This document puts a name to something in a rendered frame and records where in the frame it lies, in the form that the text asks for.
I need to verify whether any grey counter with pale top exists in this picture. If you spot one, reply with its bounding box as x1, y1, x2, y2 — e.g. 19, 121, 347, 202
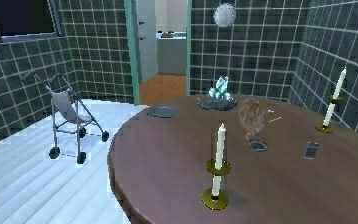
155, 31, 188, 76

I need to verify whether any grey square plate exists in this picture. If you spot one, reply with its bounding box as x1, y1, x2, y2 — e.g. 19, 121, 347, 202
146, 103, 180, 119

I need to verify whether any grey mobile phone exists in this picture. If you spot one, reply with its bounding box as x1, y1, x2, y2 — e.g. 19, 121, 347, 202
302, 141, 320, 160

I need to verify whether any grey room door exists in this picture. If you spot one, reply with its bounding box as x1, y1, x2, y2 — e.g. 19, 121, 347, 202
132, 0, 159, 85

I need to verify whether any round brown dining table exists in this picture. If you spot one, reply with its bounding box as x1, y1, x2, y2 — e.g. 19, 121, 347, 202
107, 94, 358, 224

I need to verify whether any blue crystal on dark dish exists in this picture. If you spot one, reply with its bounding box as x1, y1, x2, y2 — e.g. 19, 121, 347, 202
197, 75, 239, 112

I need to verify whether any clear brownish glass vase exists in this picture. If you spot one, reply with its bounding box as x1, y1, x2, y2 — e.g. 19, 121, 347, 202
237, 97, 269, 153

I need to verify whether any white candle on brass holder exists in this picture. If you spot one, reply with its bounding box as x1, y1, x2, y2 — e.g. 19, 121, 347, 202
201, 122, 232, 211
314, 66, 348, 134

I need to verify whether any dark window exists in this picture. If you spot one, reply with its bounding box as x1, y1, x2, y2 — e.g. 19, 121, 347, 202
0, 0, 65, 44

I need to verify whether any grey baby stroller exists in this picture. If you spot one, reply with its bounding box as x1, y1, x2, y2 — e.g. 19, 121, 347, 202
22, 70, 110, 165

